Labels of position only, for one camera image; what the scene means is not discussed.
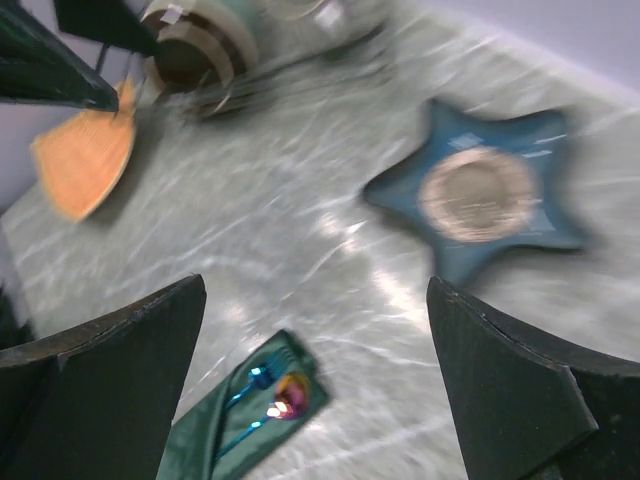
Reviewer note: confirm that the dark green cloth napkin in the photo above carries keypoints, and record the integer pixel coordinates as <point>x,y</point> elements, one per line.
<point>197,436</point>

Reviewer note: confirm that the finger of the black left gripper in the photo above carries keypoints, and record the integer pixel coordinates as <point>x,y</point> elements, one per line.
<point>38,68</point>
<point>112,23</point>

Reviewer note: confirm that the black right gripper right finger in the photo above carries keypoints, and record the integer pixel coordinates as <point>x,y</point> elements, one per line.
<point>527,404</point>

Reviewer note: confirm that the iridescent rainbow metal spoon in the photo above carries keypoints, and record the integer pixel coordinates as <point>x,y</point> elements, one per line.
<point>291,400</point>

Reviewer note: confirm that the blue star-shaped ceramic dish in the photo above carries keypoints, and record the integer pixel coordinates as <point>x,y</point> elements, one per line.
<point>478,186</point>

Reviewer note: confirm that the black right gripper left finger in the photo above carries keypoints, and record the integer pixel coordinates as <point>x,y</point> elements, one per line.
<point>97,401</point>

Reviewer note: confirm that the orange woven fan-shaped mat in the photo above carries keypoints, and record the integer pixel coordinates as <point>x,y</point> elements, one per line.
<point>80,161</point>

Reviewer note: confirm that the dark brown ceramic bowl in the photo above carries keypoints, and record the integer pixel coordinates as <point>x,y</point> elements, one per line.
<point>201,43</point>

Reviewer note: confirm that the blue metal fork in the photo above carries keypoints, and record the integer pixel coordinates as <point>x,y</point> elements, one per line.
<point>264,375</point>

